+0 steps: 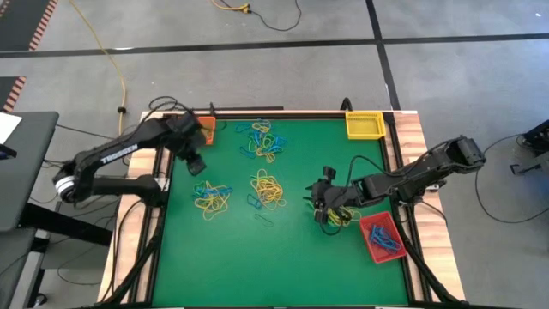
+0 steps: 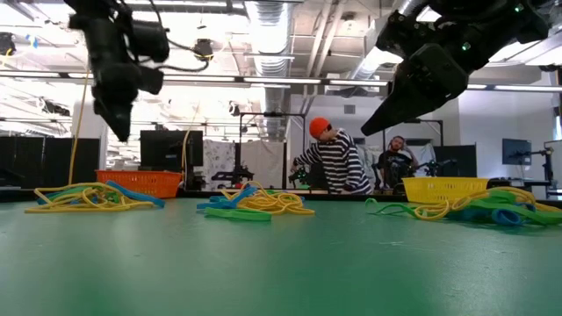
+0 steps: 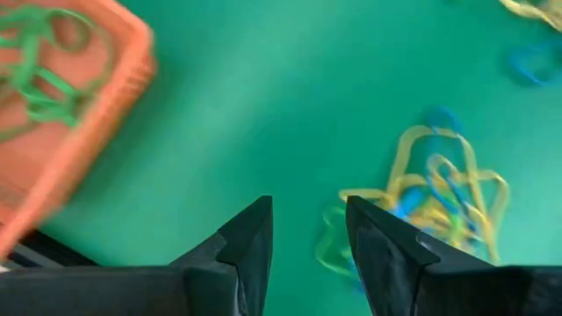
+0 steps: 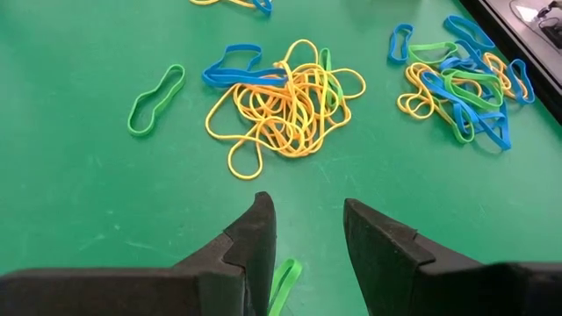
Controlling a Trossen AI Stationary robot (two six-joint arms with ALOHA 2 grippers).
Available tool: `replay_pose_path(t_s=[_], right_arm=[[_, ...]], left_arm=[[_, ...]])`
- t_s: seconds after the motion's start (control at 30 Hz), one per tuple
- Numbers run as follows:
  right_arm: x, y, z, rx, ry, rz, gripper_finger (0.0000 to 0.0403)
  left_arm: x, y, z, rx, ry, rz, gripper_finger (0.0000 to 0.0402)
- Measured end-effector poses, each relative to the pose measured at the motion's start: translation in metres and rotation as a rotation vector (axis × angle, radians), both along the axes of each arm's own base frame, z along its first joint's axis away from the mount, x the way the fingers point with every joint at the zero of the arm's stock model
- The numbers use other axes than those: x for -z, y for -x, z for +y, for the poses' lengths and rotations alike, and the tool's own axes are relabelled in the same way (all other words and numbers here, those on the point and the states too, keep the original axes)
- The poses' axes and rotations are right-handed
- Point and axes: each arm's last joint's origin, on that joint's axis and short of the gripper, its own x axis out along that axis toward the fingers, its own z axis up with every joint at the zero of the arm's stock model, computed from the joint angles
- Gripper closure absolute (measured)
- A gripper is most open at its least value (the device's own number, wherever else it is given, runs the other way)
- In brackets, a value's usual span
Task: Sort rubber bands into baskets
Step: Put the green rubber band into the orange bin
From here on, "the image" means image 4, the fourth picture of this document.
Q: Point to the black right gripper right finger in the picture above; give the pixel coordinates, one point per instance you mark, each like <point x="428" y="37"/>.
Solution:
<point x="386" y="263"/>

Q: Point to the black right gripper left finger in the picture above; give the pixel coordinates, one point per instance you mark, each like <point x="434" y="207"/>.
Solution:
<point x="246" y="254"/>

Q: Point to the green rubber band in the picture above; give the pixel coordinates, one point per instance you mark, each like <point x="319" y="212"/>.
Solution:
<point x="439" y="44"/>
<point x="295" y="264"/>
<point x="470" y="75"/>
<point x="465" y="138"/>
<point x="130" y="123"/>

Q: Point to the tangled yellow rubber bands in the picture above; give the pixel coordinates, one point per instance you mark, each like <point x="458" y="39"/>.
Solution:
<point x="294" y="151"/>
<point x="206" y="2"/>

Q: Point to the tangled green rubber bands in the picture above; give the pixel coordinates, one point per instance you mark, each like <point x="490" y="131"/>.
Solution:
<point x="336" y="90"/>

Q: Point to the yellow rubber band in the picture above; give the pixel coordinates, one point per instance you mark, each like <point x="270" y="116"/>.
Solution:
<point x="505" y="81"/>
<point x="415" y="74"/>

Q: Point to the tangled blue rubber bands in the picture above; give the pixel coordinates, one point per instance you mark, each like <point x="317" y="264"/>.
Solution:
<point x="265" y="9"/>

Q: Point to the green table mat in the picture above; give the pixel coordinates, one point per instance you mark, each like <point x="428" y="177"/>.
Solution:
<point x="88" y="197"/>

